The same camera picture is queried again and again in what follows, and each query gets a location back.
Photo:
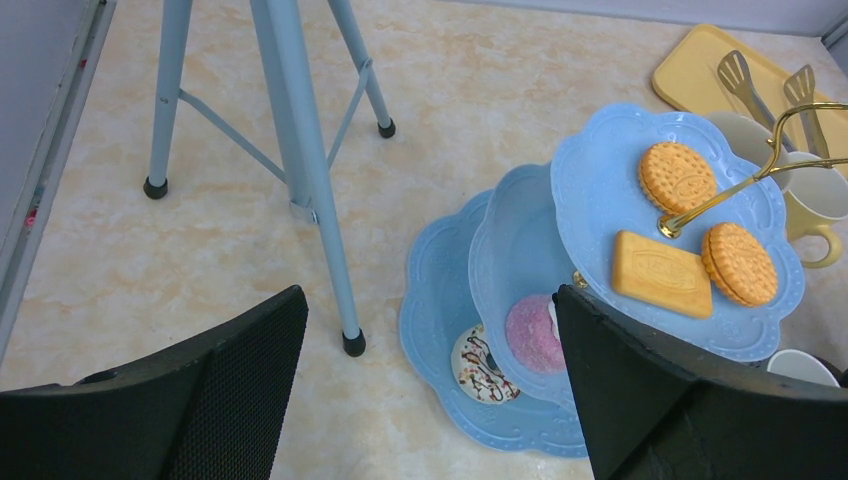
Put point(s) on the white sprinkled donut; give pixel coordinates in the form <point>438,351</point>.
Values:
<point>476,371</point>

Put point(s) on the orange round biscuit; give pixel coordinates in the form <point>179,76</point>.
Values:
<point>675,177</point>
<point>739,265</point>

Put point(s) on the blue three-tier cake stand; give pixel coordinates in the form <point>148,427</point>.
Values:
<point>547,225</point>

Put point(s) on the square orange biscuit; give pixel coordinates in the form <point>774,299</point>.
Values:
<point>661,275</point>

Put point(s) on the metal serving tongs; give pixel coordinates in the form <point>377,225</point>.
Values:
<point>734,73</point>

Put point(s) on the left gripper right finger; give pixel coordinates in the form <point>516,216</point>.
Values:
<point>652,406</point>

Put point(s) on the grey ceramic cup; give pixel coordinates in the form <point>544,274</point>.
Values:
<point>800,365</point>

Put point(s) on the blue tripod stand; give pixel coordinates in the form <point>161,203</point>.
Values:
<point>305,166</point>

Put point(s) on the yellow ceramic mug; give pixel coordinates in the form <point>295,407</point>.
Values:
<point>816,199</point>

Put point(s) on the yellow serving tray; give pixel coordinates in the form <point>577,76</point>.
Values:
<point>687,80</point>

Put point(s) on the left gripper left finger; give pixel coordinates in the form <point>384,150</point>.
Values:
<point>209,407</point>

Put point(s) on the beige ceramic mug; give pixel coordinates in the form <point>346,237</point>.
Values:
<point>746,138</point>

